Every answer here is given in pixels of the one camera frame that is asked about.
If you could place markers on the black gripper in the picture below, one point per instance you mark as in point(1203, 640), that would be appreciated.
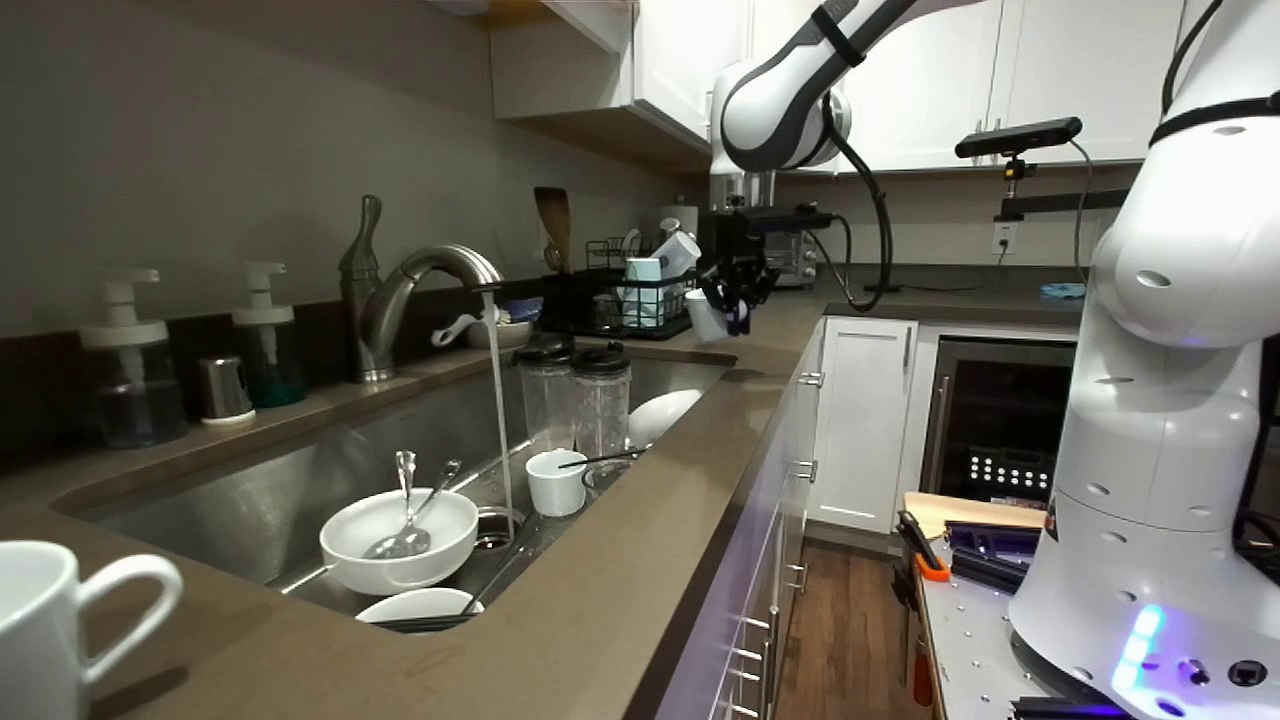
point(734, 264)

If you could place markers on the white mug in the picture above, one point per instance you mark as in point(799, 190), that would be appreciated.
point(705, 321)
point(47, 669)

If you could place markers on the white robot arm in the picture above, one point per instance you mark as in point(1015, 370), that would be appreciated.
point(1136, 580)

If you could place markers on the white plate in sink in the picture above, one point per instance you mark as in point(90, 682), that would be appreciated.
point(654, 416)

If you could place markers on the small white cup in sink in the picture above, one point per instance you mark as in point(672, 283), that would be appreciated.
point(557, 482)

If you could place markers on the white saucer sink edge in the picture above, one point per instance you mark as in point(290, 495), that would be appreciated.
point(423, 607)

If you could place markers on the white mug front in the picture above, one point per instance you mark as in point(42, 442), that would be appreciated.
point(47, 669)

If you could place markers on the black dish rack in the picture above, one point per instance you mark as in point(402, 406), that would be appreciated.
point(641, 290)

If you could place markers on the clear blender jar black lid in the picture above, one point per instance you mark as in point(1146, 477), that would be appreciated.
point(600, 399)

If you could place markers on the white cabinet door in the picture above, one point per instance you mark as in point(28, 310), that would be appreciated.
point(861, 420)

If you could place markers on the black wine fridge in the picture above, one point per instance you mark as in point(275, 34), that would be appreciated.
point(992, 427)

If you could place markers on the yellow board on cart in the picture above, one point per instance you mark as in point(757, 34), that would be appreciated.
point(937, 508)

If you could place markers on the curved steel faucet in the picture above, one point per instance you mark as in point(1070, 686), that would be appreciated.
point(382, 316)

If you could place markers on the dark glass bottle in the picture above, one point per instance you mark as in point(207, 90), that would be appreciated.
point(356, 264)

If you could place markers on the spoon in bowl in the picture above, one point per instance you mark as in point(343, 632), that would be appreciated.
point(408, 537)

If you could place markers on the soap dispenser green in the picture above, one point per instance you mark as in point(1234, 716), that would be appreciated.
point(269, 338)

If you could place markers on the small steel cup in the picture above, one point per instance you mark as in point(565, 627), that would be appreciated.
point(220, 387)

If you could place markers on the soap dispenser left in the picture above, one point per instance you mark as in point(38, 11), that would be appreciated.
point(136, 399)

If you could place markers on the black camera on stand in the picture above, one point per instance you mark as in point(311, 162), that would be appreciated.
point(1010, 145)

